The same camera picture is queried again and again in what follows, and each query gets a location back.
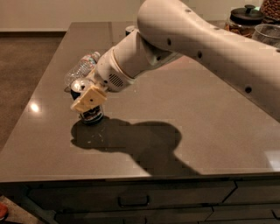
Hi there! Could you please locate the red object on floor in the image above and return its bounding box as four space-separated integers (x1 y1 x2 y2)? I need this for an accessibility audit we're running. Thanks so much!
0 203 8 221

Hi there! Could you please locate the dark drawer with handle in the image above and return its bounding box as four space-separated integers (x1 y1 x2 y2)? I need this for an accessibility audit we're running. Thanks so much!
28 181 235 212

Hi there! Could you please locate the glass jar with black lid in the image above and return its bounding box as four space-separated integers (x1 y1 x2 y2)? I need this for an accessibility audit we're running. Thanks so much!
224 4 264 38

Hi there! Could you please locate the clear plastic water bottle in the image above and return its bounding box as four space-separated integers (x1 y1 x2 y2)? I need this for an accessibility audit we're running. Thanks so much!
65 52 101 87

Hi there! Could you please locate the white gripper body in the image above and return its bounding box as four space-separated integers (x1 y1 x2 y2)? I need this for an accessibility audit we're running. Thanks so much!
87 48 135 92

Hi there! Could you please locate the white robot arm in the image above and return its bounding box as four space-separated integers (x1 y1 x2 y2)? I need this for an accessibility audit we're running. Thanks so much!
71 0 280 120

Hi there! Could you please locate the dark lower right drawer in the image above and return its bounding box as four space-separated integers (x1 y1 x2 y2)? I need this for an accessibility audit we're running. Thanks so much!
206 204 280 222

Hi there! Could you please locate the blue silver energy drink can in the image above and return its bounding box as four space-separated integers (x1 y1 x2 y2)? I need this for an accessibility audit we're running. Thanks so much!
125 25 138 36

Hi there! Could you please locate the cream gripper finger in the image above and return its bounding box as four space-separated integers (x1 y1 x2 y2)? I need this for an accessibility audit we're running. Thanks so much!
71 84 107 114

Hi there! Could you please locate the glass jar of nuts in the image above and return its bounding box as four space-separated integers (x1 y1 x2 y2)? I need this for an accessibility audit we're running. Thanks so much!
261 0 280 20

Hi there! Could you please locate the blue pepsi can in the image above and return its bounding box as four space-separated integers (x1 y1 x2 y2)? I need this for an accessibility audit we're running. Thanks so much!
70 78 104 125

